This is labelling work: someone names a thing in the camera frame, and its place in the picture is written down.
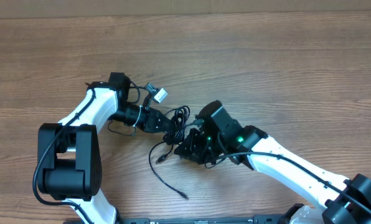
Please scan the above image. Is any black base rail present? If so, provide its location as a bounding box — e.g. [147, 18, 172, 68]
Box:
[118, 214, 291, 224]

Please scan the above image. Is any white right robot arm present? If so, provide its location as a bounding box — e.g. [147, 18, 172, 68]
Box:
[174, 101, 371, 223]

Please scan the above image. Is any thin black usb cable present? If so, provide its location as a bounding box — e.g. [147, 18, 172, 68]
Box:
[148, 141, 189, 200]

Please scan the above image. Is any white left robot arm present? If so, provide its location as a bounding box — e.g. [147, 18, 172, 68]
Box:
[32, 72, 175, 223]

